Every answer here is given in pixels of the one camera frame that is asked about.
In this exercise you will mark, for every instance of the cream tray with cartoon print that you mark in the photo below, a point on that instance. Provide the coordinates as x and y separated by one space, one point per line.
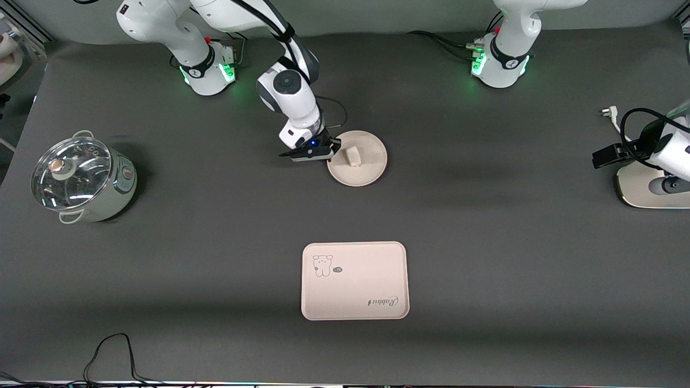
356 285

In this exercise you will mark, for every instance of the aluminium frame rail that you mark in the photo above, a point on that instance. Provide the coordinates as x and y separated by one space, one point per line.
683 19
32 27

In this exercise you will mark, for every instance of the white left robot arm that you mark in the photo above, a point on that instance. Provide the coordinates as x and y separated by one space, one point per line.
509 59

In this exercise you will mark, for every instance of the pale background object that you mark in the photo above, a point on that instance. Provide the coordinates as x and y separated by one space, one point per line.
8 54

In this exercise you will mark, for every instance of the round cream plate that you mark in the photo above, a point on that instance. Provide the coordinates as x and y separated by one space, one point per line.
366 170

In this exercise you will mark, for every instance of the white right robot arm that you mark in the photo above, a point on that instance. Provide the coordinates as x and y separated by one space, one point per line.
291 102

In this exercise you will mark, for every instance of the white toaster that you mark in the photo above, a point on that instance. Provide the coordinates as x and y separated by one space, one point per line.
636 188

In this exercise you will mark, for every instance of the glass pot lid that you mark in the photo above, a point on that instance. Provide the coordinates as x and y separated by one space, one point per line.
70 188

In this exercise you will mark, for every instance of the pale green electric pot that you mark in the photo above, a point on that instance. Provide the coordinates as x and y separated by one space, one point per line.
121 186

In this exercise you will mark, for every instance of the white steamed bun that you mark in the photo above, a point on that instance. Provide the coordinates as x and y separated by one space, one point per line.
353 156

